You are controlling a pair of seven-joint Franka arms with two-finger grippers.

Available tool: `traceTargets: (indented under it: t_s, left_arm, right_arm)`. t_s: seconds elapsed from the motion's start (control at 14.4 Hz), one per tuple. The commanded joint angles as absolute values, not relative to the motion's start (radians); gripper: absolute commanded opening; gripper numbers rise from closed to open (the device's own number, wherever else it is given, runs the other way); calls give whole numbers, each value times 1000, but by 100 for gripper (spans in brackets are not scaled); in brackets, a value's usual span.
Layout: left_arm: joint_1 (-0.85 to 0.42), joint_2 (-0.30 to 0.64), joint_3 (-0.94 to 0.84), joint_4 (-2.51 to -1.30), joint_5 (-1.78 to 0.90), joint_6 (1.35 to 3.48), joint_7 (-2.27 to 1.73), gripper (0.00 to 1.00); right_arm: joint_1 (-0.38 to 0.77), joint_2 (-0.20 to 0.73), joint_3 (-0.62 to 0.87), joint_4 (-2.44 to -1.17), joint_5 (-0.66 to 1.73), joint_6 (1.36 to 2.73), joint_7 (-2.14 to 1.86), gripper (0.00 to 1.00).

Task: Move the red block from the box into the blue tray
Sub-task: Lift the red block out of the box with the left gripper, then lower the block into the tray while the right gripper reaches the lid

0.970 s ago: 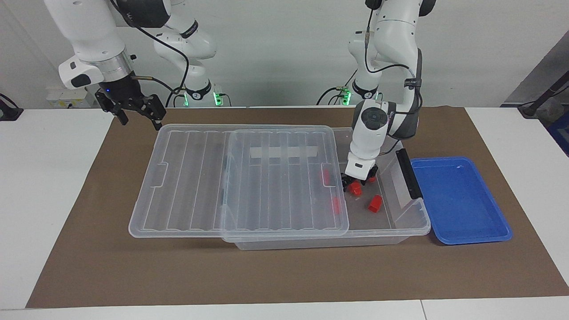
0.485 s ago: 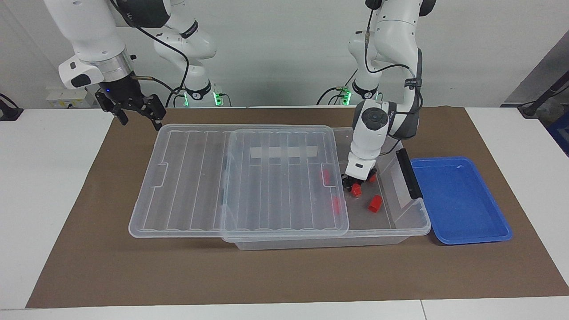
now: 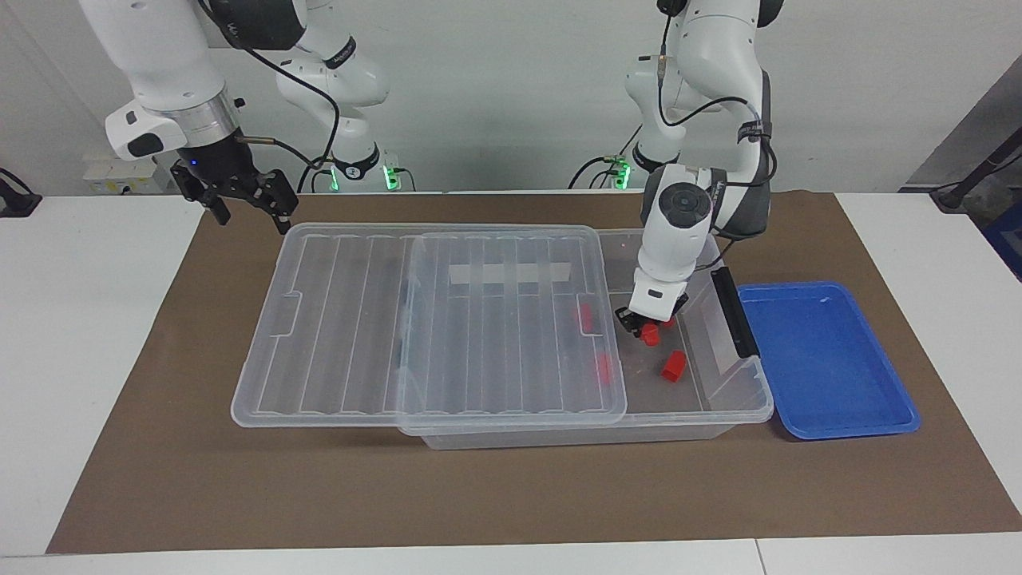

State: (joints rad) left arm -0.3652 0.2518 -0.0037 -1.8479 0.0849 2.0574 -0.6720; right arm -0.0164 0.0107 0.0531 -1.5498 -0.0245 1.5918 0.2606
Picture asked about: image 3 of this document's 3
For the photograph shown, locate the clear ribbed plastic lid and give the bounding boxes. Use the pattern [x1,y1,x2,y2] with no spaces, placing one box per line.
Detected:
[231,224,628,436]

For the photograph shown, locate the clear plastic storage box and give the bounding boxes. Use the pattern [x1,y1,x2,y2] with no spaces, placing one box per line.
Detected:
[397,228,775,450]

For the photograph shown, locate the blue plastic tray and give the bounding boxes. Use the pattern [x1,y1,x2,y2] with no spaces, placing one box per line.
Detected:
[736,281,921,441]

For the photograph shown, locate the translucent white label sticker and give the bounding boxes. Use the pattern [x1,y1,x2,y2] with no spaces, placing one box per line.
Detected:
[449,261,572,286]

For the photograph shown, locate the brown table mat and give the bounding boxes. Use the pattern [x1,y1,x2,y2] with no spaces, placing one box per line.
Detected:
[46,192,1022,554]

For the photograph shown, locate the black stand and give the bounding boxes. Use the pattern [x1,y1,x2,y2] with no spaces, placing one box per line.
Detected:
[930,132,1022,212]

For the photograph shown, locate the blue crate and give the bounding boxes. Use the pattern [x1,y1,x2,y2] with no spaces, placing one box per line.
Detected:
[984,204,1022,280]

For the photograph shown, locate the black base cable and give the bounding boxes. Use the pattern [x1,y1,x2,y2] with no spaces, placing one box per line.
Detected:
[568,120,646,191]
[296,156,335,193]

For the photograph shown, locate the black box latch handle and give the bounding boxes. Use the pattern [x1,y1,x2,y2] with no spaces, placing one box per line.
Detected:
[711,266,761,359]

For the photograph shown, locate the white wall socket strip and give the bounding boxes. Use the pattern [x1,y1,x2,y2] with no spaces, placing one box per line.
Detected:
[84,156,180,195]

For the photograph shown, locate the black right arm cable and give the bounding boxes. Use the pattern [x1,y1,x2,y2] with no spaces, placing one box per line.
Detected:
[196,0,343,173]

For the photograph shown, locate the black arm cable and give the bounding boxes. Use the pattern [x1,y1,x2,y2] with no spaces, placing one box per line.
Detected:
[196,0,343,173]
[656,8,777,276]

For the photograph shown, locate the black clamp mount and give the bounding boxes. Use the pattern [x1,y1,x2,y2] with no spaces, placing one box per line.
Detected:
[0,168,42,218]

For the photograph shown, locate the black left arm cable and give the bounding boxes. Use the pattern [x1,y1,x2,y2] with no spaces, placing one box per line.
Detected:
[656,8,777,276]

